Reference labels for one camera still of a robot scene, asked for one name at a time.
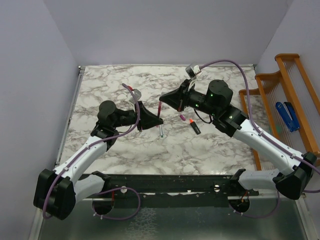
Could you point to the aluminium frame rail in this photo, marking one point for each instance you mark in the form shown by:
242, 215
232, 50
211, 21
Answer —
55, 194

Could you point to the wooden rack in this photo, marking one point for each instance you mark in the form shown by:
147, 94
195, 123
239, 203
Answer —
289, 84

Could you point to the white pen green tip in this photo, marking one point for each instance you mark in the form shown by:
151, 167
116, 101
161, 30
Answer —
161, 131

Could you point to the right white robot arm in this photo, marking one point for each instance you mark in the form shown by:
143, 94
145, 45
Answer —
293, 169

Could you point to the black orange highlighter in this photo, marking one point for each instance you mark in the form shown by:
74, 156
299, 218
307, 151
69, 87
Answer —
194, 126

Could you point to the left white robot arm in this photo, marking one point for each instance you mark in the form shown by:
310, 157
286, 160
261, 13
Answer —
101, 139

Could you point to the red ink pen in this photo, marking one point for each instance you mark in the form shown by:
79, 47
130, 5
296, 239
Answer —
159, 109

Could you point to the blue stapler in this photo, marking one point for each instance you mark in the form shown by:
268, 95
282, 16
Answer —
288, 115

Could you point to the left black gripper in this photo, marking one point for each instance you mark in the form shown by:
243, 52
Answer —
147, 118

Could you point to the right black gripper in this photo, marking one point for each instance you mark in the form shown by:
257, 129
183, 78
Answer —
175, 98

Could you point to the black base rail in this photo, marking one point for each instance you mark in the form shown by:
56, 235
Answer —
170, 191

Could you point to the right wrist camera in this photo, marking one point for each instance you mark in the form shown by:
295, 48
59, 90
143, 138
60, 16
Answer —
193, 71

